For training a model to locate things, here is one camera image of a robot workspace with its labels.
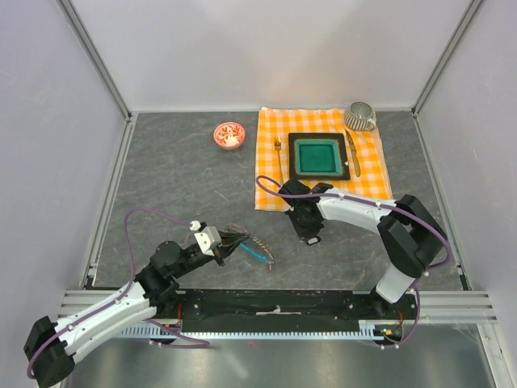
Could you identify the gold knife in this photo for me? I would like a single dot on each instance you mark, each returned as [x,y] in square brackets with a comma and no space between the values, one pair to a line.
[354,154]

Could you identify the gold fork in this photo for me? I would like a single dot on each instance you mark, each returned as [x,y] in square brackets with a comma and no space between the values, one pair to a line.
[278,148]

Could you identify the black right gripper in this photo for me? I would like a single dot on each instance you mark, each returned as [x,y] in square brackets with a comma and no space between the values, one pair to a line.
[304,233]

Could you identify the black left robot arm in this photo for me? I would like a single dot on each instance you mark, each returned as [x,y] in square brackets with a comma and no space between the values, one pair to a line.
[53,348]

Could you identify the black teal square plate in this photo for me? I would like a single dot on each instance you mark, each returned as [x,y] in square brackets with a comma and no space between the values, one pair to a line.
[320,156]

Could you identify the black key tag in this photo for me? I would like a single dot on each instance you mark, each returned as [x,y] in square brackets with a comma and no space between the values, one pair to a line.
[312,241]

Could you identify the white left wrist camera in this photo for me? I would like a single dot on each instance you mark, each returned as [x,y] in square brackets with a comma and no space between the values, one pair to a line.
[207,237]

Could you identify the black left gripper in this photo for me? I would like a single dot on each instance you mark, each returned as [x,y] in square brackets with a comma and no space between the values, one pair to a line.
[228,246]

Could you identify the slotted cable duct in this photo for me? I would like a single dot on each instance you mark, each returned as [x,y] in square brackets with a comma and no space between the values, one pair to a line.
[366,331]

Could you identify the striped ceramic mug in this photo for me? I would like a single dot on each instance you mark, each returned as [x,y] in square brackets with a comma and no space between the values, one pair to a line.
[360,116]

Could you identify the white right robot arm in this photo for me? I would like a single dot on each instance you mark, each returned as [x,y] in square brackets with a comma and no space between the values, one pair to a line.
[410,235]

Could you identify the orange checkered cloth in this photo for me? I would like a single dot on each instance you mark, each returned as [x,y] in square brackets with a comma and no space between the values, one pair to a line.
[374,179]

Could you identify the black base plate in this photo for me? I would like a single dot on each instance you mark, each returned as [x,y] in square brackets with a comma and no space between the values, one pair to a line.
[281,311]

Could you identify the red patterned bowl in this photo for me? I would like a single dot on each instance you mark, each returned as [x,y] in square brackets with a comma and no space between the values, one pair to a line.
[229,135]

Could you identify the aluminium frame rail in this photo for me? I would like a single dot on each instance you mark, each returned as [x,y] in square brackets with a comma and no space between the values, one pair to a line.
[79,28]

